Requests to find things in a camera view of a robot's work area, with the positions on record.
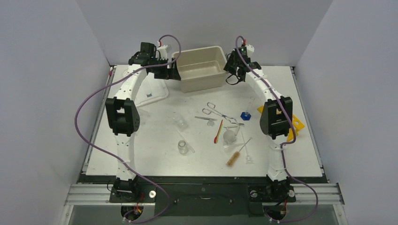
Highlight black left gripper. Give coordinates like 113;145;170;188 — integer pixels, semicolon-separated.
150;58;181;81

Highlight beige plastic tub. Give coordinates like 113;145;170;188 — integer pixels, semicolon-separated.
176;45;228;93

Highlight metal crucible tongs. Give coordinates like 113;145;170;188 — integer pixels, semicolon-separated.
202;102;244;126

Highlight yellow test tube rack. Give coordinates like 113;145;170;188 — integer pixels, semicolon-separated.
257;106;305;142

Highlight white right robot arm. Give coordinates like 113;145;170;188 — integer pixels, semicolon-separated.
224;45;293;200

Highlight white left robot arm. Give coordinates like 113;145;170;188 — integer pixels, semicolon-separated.
105;42;181;202

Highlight white plastic tub lid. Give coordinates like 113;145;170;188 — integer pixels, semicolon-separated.
118;66;169;108

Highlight small clear beaker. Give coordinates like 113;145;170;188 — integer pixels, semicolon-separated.
173;113;188;131

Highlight graduated cylinder blue base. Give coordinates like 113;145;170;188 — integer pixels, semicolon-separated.
240;96;255;121

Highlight metal tweezers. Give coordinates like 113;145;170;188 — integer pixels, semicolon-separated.
194;116;218;121

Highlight small clear stopper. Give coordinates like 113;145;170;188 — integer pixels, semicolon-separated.
207;120;215;126

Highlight clear uncapped tube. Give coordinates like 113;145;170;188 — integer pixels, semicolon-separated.
176;130;196;154

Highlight grey round ball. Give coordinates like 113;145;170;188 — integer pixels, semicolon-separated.
223;130;236;145

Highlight small glass jar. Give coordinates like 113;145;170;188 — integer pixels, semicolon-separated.
177;140;188;155

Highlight rainbow plastic spoon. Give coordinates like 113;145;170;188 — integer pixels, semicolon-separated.
214;120;223;144

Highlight test tube brush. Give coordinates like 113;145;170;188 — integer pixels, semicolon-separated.
226;137;252;167

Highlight clear glass funnel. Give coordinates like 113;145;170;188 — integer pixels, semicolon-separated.
241;132;253;164

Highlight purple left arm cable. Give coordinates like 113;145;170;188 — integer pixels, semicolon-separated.
74;34;182;225

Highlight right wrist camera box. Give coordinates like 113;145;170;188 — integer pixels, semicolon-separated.
242;39;254;58

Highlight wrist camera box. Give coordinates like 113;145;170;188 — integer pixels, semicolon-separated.
157;41;172;59
242;39;254;58

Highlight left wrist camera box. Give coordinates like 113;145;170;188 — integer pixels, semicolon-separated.
157;41;172;59

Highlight black base frame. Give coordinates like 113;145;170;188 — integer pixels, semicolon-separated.
107;176;326;220

